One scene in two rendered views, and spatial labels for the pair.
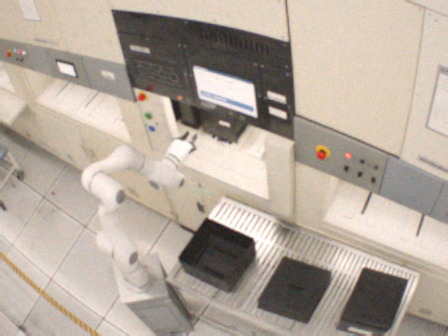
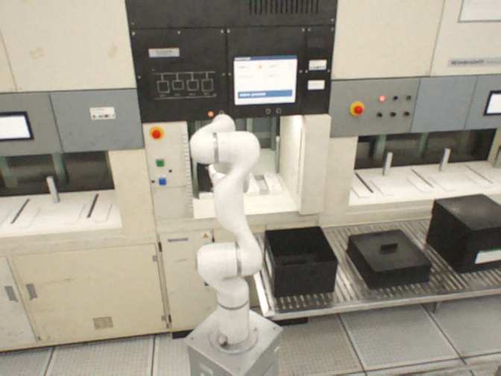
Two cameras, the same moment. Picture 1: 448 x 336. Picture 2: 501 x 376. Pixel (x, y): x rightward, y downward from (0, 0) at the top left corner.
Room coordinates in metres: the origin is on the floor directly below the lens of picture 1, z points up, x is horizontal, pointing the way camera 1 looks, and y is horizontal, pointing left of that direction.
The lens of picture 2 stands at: (0.28, 1.32, 1.99)
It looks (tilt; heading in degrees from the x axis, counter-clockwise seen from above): 28 degrees down; 312
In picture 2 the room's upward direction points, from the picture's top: straight up
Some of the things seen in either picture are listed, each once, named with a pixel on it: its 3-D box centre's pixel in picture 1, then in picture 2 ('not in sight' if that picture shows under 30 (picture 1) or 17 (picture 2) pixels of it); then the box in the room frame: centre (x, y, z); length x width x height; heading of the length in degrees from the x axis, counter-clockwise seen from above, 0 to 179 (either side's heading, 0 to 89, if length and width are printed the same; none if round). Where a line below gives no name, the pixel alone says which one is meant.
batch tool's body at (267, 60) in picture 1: (255, 111); (230, 163); (1.87, -0.23, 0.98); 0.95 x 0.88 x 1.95; 141
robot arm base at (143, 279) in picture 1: (133, 271); (233, 316); (1.07, 0.56, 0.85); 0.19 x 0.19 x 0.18
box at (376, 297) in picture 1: (371, 305); (471, 232); (0.57, -0.59, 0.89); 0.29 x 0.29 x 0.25; 55
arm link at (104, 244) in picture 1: (116, 250); (222, 273); (1.09, 0.58, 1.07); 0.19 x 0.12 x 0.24; 50
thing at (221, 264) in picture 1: (218, 256); (298, 259); (1.09, 0.11, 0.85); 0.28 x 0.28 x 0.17; 50
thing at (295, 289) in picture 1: (295, 289); (387, 254); (0.82, -0.23, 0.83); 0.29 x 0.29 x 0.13; 54
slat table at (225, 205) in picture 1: (299, 305); (370, 312); (0.86, -0.28, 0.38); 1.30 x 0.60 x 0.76; 51
